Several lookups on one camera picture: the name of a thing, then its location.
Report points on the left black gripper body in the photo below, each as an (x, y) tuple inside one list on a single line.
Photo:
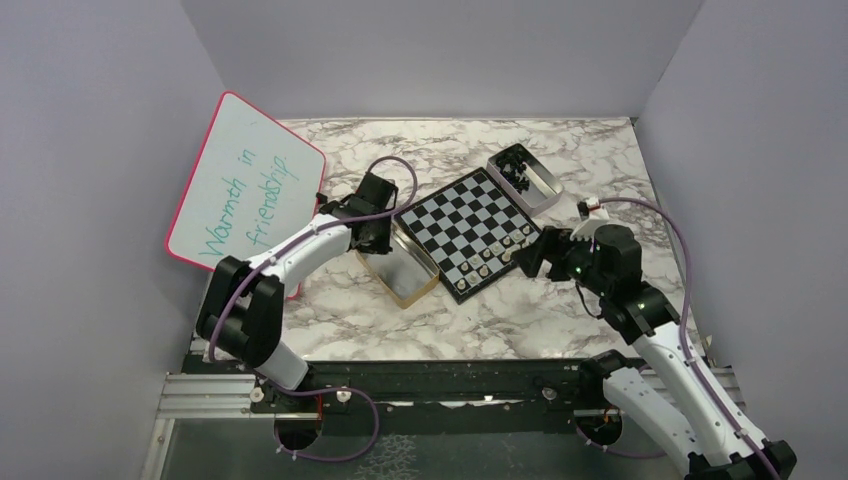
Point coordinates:
[(380, 240)]

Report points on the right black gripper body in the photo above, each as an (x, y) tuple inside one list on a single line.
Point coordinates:
[(573, 258)]

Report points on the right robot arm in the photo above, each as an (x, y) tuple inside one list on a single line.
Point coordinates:
[(695, 421)]

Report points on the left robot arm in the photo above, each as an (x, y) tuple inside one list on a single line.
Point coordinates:
[(243, 308)]

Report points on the black white chess board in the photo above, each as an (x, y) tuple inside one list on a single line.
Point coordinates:
[(457, 222)]

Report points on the pile of black pieces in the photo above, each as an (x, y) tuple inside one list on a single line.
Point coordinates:
[(512, 165)]

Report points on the white board pink rim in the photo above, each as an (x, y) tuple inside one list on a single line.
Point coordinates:
[(253, 185)]

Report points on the gold tin tray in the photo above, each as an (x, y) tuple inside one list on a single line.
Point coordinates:
[(406, 272)]

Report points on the silver white tin tray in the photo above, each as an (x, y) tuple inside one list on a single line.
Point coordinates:
[(544, 192)]

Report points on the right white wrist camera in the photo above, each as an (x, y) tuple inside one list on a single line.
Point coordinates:
[(592, 216)]

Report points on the black metal base rail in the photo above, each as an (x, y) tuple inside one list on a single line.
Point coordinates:
[(402, 397)]

